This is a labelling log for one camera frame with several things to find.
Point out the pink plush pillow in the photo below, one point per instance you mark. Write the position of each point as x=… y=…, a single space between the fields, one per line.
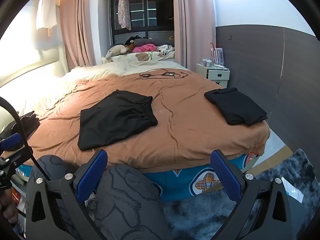
x=145 y=48

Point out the person's right leg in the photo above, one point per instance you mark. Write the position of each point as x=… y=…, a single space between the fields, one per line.
x=125 y=200

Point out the floral hanging garment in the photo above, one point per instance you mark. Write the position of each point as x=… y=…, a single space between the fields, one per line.
x=123 y=11

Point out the person's left hand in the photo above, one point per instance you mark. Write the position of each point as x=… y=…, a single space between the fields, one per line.
x=8 y=215

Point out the folded black pants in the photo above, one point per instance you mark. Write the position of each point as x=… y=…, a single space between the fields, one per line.
x=235 y=107

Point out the cream plush toy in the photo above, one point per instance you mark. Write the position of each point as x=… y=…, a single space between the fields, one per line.
x=117 y=50

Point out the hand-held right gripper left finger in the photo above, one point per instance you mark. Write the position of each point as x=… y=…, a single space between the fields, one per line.
x=92 y=176

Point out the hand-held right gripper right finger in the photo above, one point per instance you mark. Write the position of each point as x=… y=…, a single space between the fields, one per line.
x=225 y=177

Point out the stack of boxes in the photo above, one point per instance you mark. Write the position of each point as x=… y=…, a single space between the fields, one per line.
x=21 y=180

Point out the pile of dark clothes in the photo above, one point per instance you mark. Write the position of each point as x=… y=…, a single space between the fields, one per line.
x=26 y=123

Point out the cream quilt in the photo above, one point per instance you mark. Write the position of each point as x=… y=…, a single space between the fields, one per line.
x=100 y=70

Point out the white hanging garment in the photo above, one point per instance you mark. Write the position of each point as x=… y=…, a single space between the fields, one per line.
x=46 y=7

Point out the brown blanket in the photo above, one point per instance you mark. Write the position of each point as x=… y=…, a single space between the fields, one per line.
x=187 y=110

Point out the person's left leg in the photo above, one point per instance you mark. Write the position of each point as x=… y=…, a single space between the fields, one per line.
x=48 y=166

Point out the white nightstand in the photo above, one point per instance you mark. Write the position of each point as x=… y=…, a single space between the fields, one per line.
x=212 y=75

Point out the grey shaggy rug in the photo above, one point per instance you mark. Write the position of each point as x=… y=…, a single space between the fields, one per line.
x=287 y=166

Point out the person's leg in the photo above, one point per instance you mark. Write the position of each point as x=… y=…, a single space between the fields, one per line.
x=48 y=166
x=125 y=200

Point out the bear print pillow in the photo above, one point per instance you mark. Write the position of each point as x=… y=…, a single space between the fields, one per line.
x=143 y=57

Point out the black pants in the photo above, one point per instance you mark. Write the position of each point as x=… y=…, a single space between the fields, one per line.
x=235 y=107
x=115 y=120

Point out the black plush toy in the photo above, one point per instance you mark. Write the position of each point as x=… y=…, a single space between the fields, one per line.
x=136 y=41

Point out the blue printed bed sheet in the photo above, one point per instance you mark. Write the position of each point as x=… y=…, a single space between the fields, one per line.
x=175 y=183

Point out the pink curtain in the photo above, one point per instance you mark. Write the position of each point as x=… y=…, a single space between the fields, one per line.
x=192 y=22
x=80 y=25

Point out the white power strip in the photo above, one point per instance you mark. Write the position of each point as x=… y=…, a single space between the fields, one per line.
x=221 y=66

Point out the pink striped bag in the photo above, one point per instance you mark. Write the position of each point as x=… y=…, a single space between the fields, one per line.
x=218 y=56

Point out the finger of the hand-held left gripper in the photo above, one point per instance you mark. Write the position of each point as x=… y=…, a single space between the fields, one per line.
x=16 y=158
x=10 y=140

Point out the black and white spotted cloth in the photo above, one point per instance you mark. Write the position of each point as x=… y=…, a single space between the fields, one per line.
x=165 y=48

